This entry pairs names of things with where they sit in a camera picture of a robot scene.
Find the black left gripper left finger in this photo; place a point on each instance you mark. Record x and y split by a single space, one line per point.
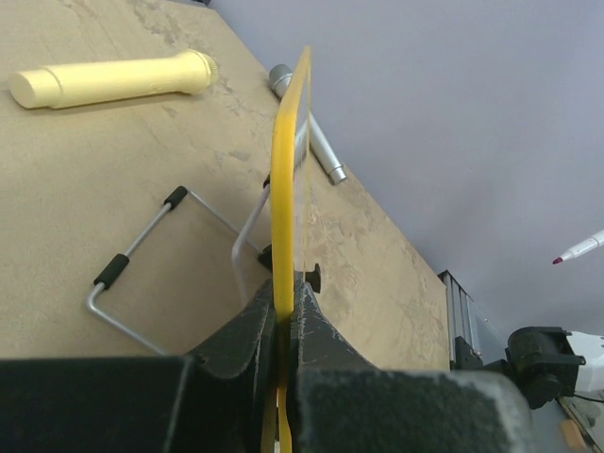
230 400

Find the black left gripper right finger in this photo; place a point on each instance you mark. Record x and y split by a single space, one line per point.
339 402

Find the yellow framed whiteboard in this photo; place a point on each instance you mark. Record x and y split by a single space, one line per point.
282 230

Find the pink and white marker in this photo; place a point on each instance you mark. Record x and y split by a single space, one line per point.
591 243

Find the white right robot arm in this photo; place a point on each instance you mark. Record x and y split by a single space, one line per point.
546 363

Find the silver toy microphone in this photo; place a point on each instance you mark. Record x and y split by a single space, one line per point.
279 80

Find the cream toy microphone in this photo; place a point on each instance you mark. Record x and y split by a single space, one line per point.
81 84

